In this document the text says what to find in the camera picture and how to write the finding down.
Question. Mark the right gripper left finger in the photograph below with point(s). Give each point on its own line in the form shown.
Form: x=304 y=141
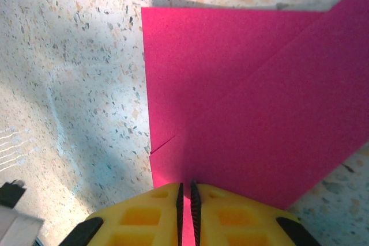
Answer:
x=138 y=220

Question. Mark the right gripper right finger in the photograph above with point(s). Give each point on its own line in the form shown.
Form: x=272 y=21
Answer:
x=239 y=223

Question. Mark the pink square paper sheet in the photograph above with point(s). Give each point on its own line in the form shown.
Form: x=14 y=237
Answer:
x=230 y=99

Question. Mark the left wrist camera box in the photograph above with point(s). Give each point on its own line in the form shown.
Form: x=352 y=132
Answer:
x=17 y=226

